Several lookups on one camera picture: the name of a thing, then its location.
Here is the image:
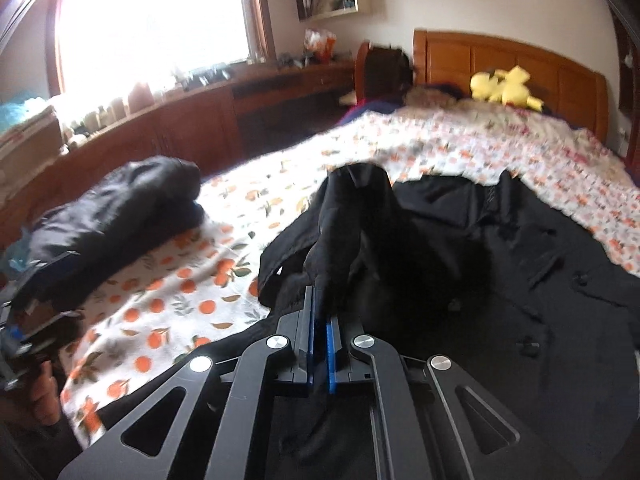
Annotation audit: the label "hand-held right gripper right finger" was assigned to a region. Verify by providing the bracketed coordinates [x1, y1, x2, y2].
[326, 314, 587, 480]

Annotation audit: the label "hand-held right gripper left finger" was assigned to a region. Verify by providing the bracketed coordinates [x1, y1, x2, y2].
[57, 286, 317, 480]

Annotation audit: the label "black coat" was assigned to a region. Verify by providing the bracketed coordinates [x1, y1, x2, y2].
[95, 162, 640, 480]

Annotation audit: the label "folded dark clothes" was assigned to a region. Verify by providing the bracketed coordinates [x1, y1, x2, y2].
[22, 155, 207, 296]

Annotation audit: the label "person's left hand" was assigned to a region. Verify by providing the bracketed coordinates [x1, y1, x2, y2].
[25, 360, 65, 427]

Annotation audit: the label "orange print blanket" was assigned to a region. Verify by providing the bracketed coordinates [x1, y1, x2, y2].
[57, 107, 640, 448]

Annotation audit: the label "teal cloth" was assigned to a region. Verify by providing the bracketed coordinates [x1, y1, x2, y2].
[0, 89, 53, 133]

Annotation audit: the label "purple cloth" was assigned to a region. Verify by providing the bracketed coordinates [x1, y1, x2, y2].
[340, 99, 403, 123]

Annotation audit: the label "wooden cabinet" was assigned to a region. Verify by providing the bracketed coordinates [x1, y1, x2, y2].
[0, 60, 360, 246]

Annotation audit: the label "dark chair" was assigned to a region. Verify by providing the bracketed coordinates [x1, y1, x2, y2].
[355, 41, 416, 106]

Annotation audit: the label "beige pillow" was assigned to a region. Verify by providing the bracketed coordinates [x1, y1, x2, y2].
[404, 84, 571, 128]

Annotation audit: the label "orange white bag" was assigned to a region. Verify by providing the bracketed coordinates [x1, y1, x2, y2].
[303, 28, 338, 64]

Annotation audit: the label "yellow plush toy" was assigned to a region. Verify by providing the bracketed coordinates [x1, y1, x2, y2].
[470, 65, 545, 113]

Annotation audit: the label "window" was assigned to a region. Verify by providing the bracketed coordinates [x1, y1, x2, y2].
[47, 0, 268, 98]

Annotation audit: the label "wooden headboard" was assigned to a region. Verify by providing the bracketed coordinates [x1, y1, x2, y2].
[412, 29, 612, 153]

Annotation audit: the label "wooden wardrobe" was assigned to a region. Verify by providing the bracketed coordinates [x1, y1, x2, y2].
[607, 2, 640, 118]

